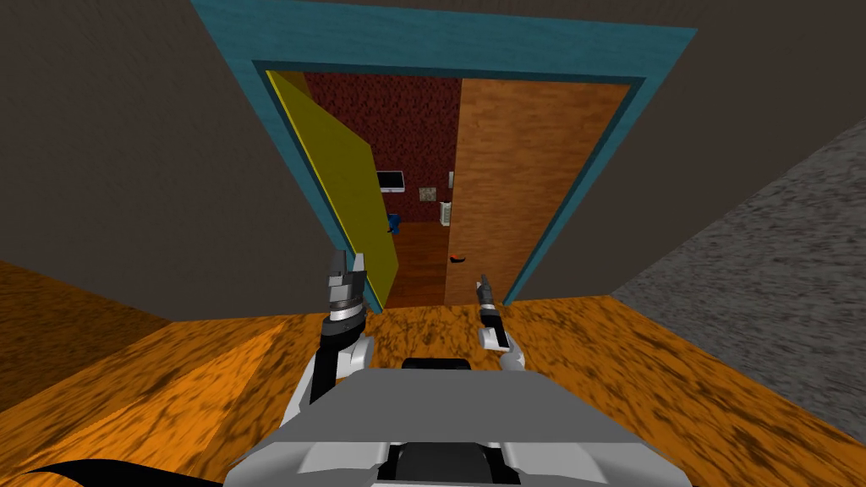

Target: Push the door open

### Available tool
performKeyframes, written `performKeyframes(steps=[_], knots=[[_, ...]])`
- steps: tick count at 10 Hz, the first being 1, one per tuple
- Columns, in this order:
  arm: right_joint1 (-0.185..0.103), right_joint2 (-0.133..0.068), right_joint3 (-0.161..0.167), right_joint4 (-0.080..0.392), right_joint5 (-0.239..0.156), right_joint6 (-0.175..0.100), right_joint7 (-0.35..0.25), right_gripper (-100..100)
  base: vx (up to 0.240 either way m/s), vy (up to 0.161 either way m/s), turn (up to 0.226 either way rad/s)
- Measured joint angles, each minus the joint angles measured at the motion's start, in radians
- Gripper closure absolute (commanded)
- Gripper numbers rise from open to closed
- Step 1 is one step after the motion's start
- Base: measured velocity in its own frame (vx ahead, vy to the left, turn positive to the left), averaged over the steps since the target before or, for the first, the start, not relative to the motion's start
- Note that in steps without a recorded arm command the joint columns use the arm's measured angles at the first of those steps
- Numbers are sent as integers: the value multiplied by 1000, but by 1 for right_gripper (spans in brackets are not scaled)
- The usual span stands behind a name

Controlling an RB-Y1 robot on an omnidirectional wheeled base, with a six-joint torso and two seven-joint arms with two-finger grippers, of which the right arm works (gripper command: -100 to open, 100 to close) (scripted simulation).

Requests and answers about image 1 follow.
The small beige wall picture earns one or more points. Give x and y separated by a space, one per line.
427 195

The black flat screen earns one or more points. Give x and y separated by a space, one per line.
391 181

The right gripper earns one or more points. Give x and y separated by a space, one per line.
485 296

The yellow door leaf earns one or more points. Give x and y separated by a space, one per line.
338 182

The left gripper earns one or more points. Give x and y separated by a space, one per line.
346 291

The small black orange object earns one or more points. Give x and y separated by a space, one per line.
458 258

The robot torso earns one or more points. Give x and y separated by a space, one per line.
446 412

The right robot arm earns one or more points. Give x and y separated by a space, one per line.
497 336

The white wall fixture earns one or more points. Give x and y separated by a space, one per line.
445 214

